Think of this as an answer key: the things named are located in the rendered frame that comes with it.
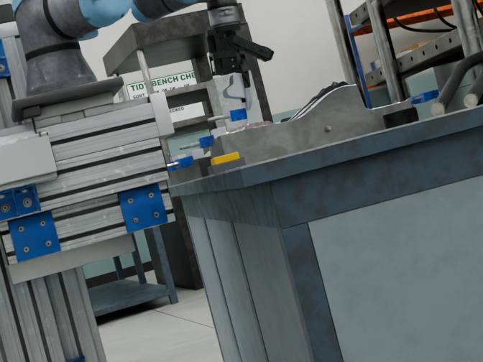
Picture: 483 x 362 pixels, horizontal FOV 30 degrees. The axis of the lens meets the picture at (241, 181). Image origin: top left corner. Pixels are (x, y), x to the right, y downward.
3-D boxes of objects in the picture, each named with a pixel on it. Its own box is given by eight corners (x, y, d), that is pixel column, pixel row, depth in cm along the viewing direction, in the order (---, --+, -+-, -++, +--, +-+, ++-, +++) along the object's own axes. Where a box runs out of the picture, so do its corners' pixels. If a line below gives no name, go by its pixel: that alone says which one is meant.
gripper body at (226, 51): (212, 79, 226) (203, 31, 225) (246, 73, 228) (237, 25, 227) (216, 77, 219) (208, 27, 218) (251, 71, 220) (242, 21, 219)
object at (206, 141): (182, 158, 238) (177, 138, 238) (181, 159, 243) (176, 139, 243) (230, 146, 240) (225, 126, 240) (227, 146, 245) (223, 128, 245)
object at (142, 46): (205, 291, 654) (134, 16, 651) (157, 283, 799) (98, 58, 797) (320, 256, 684) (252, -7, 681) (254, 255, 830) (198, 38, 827)
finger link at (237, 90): (230, 113, 221) (222, 77, 222) (253, 109, 222) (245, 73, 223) (231, 110, 218) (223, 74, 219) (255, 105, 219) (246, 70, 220)
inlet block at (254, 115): (210, 131, 221) (207, 109, 220) (208, 131, 226) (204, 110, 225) (262, 121, 223) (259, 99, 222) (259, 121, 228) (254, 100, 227)
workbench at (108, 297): (84, 331, 609) (51, 204, 607) (51, 312, 788) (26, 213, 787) (181, 302, 631) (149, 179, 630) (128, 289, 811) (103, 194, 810)
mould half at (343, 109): (228, 170, 223) (215, 118, 223) (215, 174, 249) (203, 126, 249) (415, 122, 231) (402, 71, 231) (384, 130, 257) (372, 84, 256)
